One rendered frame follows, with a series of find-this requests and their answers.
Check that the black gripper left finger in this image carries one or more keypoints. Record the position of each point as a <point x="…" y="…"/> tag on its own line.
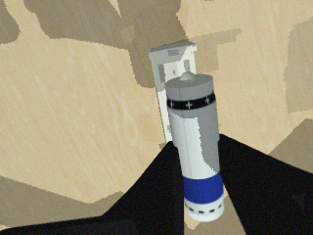
<point x="154" y="205"/>

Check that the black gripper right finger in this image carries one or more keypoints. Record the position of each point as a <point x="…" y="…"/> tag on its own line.
<point x="269" y="196"/>

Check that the grey battery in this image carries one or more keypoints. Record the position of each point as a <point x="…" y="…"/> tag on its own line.
<point x="192" y="113"/>

